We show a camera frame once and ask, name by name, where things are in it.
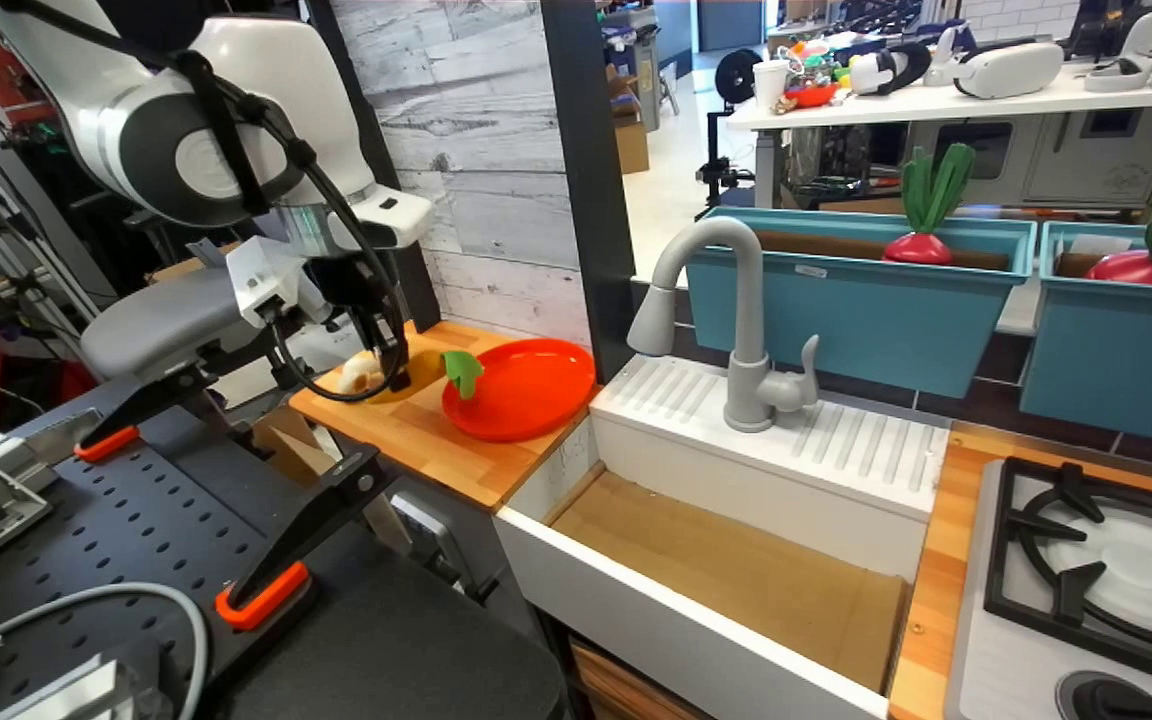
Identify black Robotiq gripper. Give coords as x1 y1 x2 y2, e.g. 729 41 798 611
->
297 249 421 402

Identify yellow stuffed carrot green leaves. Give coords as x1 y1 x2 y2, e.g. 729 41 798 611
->
406 346 490 405

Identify grey toy faucet spout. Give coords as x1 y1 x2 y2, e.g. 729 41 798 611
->
619 212 824 438

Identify red round plate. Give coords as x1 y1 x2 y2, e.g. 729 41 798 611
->
436 335 599 449

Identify wooden stove counter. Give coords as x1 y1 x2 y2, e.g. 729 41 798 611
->
886 422 1152 720

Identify wooden cutting board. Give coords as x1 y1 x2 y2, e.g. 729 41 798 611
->
286 318 598 515

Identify black orange bar clamp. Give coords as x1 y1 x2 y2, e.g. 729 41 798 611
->
67 370 208 468
208 443 401 640

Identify grey wood-look backsplash panel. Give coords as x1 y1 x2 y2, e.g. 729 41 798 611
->
300 0 639 386

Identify grey office chair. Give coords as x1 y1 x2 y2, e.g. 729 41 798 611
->
75 258 294 387

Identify black perforated work table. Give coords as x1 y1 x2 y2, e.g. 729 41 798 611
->
0 405 567 720

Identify white toy sink basin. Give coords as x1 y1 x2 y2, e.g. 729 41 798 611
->
494 351 956 720

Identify teal plastic bin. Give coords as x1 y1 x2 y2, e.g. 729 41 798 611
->
1015 217 1152 452
683 204 1039 405

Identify white background table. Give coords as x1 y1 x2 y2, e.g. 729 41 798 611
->
732 61 1152 212

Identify white VR headset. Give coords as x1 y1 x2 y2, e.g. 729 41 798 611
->
948 37 1067 104

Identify toy gas stove top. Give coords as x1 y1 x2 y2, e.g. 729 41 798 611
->
944 452 1152 720

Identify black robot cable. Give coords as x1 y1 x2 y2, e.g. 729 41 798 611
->
13 0 407 351

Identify grey cable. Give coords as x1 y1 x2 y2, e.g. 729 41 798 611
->
0 582 215 720

